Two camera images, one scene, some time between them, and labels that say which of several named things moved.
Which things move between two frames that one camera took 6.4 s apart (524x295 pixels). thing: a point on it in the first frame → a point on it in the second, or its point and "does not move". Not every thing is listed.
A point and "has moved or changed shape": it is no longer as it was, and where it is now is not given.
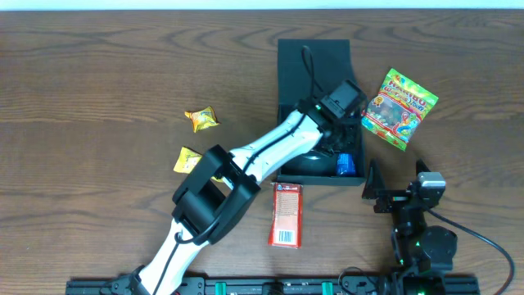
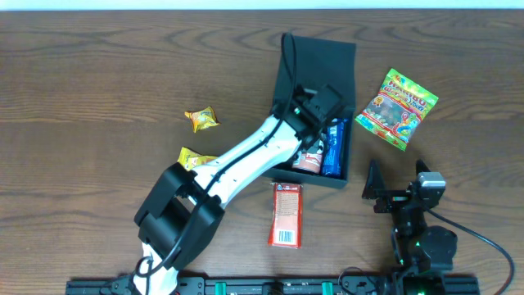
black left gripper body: [345, 136] → [324, 133]
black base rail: [336, 285] does not move
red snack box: [286, 215] does not move
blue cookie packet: [345, 165] has moved or changed shape
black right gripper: [393, 199] does not move
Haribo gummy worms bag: [397, 111] does not move
